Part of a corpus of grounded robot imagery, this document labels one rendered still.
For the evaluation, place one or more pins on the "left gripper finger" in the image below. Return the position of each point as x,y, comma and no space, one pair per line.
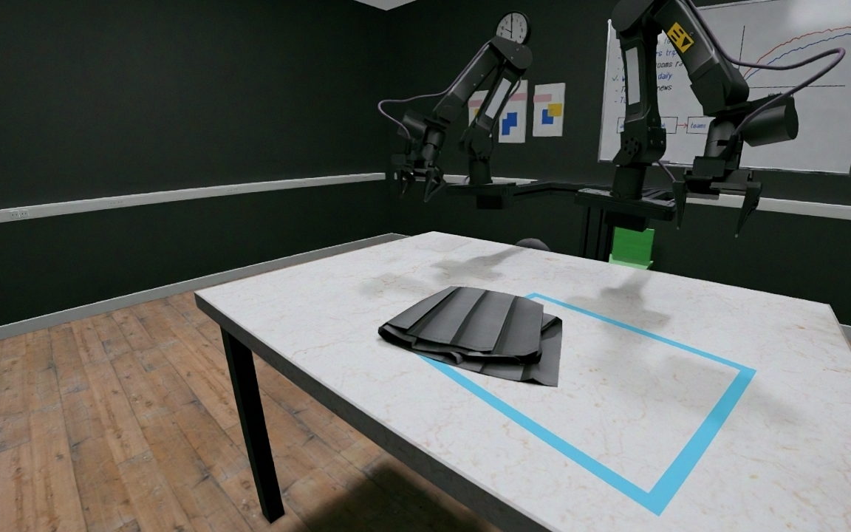
751,201
679,190

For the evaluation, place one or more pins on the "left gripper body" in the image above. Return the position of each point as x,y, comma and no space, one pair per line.
709,188

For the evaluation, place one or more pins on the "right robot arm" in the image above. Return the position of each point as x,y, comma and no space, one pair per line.
474,140

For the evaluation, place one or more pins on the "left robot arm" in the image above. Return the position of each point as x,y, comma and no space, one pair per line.
719,87

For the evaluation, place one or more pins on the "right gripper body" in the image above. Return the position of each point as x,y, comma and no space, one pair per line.
426,159

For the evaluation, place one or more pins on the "dark grey pleated skirt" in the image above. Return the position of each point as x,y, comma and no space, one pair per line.
493,333

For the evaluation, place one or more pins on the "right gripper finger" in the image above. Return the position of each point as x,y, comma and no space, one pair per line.
440,182
409,182

